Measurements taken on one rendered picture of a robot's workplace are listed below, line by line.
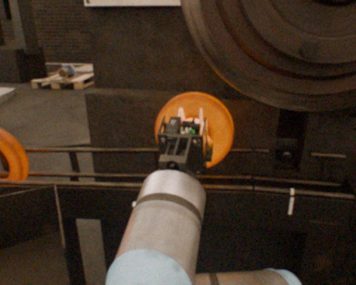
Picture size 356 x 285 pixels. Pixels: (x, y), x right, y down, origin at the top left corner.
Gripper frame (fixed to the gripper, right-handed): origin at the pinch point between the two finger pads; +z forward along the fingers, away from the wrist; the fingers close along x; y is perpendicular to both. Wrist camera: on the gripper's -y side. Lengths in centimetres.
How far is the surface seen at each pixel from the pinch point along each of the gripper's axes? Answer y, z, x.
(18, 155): -11.4, -1.0, 43.1
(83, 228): -98, 38, 67
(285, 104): 4.6, 0.6, -16.8
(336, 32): 18.8, -3.2, -21.2
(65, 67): -154, 354, 256
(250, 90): 6.8, 1.2, -10.3
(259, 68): 11.3, 0.7, -11.5
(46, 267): -17.8, -23.8, 25.1
